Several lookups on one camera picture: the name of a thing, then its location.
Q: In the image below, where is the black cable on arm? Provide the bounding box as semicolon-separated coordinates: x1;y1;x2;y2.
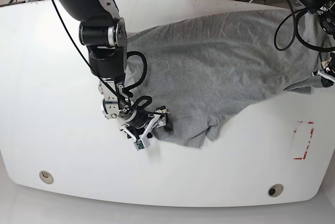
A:
266;0;335;52
43;0;152;120

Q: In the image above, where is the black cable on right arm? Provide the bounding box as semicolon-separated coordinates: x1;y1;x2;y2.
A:
43;0;152;120

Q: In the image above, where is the red tape rectangle marking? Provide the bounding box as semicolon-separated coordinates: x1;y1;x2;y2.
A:
290;121;315;160

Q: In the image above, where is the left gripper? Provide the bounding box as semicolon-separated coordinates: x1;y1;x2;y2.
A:
312;52;334;87

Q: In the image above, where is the grey t-shirt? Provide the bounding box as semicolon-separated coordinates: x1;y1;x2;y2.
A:
128;9;322;148

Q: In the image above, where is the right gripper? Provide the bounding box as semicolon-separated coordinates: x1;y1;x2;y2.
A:
120;106;173;140

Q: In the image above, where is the table grommet hole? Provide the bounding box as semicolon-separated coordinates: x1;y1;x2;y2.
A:
267;184;284;197
39;171;54;185

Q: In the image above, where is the right table grommet hole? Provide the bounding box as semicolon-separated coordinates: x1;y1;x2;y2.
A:
267;184;284;197

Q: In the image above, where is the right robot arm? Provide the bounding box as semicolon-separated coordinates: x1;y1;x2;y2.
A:
59;0;173;150

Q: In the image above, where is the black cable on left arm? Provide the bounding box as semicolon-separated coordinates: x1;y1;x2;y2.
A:
266;0;335;52

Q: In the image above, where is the left table grommet hole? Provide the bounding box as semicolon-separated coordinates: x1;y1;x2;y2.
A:
39;171;54;185

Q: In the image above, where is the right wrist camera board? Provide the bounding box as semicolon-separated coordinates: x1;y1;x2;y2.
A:
133;139;150;151

